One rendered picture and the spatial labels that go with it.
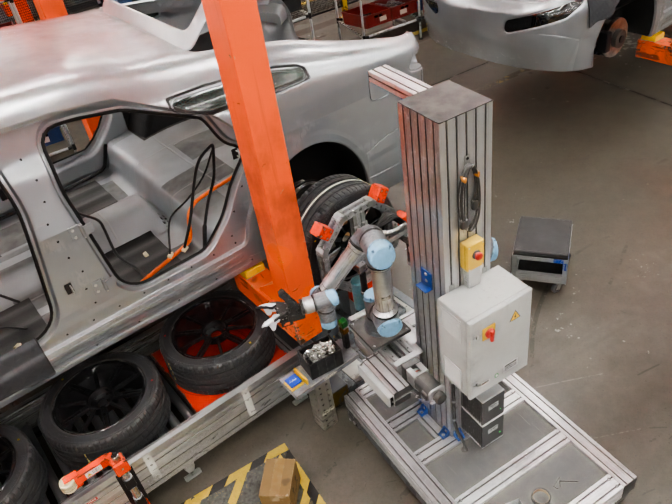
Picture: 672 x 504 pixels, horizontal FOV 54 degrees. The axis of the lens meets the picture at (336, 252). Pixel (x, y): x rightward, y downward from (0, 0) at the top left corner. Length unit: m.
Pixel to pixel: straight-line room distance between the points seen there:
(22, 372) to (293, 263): 1.42
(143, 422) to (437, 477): 1.53
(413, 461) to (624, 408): 1.27
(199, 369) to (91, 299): 0.70
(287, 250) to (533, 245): 1.86
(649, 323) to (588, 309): 0.36
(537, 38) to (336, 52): 2.20
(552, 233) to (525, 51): 1.70
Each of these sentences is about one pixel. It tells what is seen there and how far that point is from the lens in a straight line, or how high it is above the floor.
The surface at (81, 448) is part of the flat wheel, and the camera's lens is 3.72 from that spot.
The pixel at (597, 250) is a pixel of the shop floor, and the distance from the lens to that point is 5.08.
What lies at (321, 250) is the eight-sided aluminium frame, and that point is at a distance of 3.56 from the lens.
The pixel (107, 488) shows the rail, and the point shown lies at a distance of 3.71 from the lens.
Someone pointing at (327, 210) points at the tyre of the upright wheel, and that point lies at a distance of 3.56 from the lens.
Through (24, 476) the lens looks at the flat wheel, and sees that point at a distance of 3.75.
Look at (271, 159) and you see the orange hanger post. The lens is 3.02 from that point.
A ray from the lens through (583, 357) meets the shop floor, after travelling 4.31.
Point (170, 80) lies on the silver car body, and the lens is 3.46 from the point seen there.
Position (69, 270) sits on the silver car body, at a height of 1.28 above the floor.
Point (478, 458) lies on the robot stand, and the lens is 3.55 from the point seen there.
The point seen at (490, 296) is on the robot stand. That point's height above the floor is 1.23.
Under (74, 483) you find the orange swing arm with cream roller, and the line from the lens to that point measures 3.61.
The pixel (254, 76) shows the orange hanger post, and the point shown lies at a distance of 2.85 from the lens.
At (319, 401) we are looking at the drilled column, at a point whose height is 0.26.
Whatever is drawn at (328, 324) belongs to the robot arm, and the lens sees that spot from 2.95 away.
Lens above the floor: 3.15
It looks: 38 degrees down
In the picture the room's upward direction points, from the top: 10 degrees counter-clockwise
